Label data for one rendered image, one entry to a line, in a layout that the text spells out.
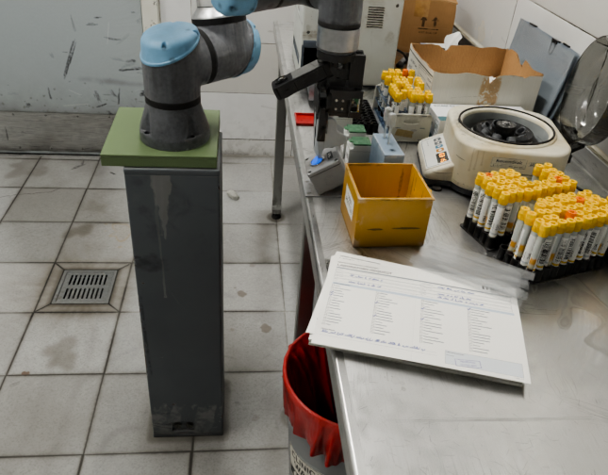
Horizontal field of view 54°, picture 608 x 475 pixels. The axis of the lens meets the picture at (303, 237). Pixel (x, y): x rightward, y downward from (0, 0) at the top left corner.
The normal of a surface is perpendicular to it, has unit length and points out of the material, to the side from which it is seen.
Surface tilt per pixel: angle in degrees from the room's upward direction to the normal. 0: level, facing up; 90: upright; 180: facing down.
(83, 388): 0
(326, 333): 1
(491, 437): 0
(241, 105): 90
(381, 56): 90
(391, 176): 90
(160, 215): 90
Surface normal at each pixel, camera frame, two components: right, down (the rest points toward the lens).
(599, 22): -0.99, 0.00
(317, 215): 0.07, -0.83
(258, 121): 0.09, 0.56
